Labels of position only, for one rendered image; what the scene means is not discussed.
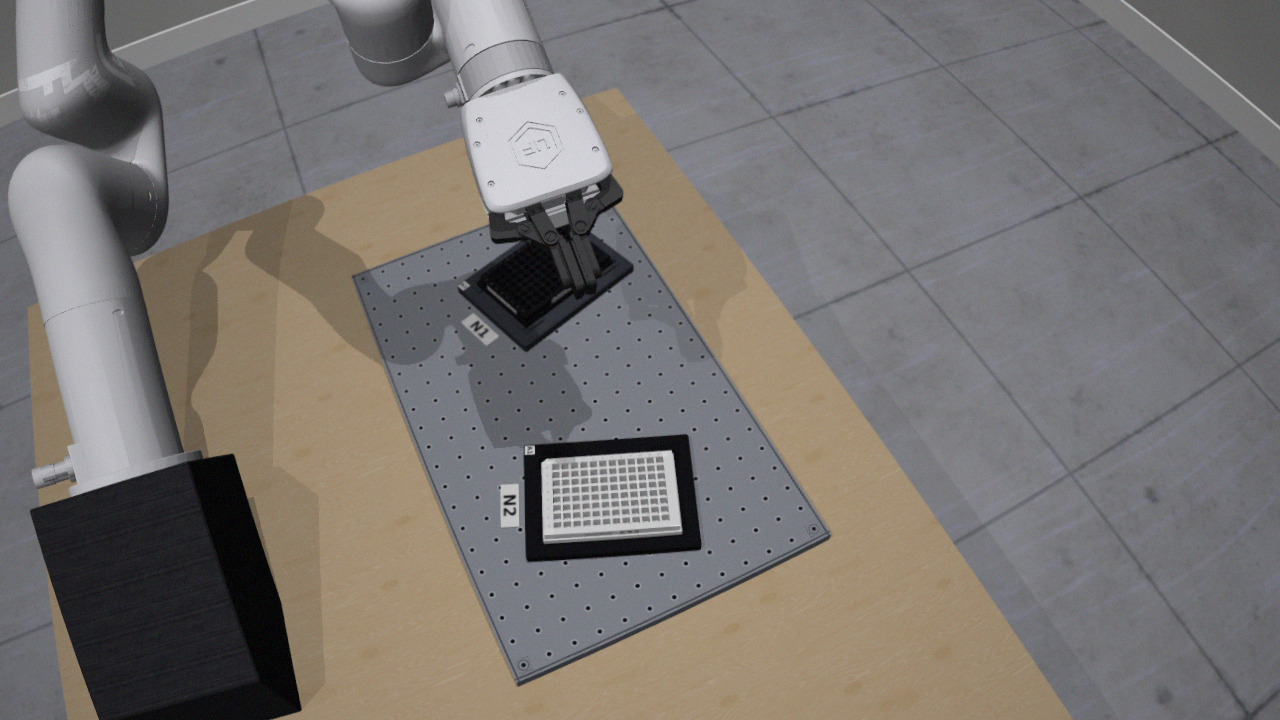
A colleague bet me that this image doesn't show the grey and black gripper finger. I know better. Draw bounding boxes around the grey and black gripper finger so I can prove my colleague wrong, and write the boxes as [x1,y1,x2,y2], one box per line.
[488,202,585,300]
[564,174,623,295]

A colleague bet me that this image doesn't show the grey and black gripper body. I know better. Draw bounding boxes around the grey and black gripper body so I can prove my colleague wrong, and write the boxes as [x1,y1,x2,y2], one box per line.
[460,69,612,223]

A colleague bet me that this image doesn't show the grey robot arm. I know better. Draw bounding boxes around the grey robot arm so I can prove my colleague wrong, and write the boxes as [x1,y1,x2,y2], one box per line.
[8,0,554,497]

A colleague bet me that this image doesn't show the white label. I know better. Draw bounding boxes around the white label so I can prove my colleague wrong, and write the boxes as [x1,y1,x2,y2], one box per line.
[461,314,499,346]
[500,484,520,528]

